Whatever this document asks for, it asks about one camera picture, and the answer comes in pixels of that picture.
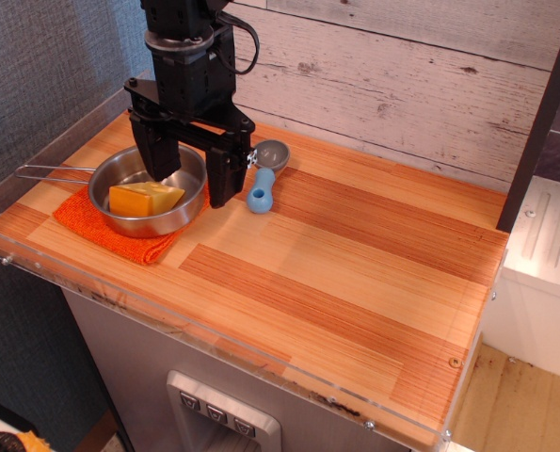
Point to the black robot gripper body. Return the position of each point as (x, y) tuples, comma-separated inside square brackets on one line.
[(191, 96)]

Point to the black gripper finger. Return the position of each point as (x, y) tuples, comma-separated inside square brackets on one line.
[(226, 175), (159, 152)]

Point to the stainless steel pan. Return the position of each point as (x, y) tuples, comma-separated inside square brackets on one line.
[(126, 167)]

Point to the yellow cheese wedge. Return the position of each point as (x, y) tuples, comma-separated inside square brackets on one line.
[(146, 199)]

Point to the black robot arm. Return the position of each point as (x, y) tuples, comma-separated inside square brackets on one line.
[(189, 27)]

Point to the blue grey scoop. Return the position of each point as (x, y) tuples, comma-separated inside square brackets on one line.
[(272, 157)]

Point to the orange cloth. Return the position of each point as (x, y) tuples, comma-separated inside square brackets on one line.
[(105, 228)]

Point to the clear acrylic guard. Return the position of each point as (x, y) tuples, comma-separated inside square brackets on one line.
[(363, 287)]

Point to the silver toy fridge cabinet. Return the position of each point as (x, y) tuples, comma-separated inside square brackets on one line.
[(255, 375)]

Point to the orange black object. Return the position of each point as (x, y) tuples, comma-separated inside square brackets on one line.
[(22, 442)]

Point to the white cabinet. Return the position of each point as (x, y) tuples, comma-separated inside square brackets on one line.
[(522, 318)]

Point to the dark vertical post right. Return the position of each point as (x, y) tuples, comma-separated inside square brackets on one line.
[(534, 145)]

